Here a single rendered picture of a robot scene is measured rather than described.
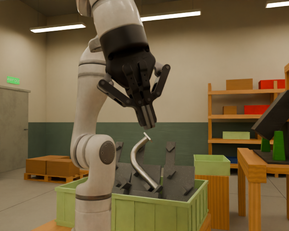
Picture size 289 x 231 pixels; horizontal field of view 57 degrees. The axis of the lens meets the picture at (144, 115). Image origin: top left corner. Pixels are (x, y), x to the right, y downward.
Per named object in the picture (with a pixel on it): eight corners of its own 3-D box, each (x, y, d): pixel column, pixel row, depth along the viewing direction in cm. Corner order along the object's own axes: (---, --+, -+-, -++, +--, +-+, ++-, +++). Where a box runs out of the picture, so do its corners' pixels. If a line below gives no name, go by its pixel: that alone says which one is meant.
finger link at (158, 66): (149, 51, 43) (142, 63, 43) (172, 67, 44) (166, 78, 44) (144, 56, 46) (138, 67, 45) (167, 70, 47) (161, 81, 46)
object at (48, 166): (23, 179, 579) (23, 159, 580) (49, 173, 655) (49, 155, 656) (69, 184, 537) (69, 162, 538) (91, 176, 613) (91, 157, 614)
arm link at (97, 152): (120, 134, 71) (119, 200, 70) (95, 134, 77) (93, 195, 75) (96, 134, 64) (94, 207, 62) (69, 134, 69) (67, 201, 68)
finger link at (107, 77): (108, 64, 44) (120, 71, 44) (95, 88, 43) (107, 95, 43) (111, 59, 41) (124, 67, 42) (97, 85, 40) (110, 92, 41)
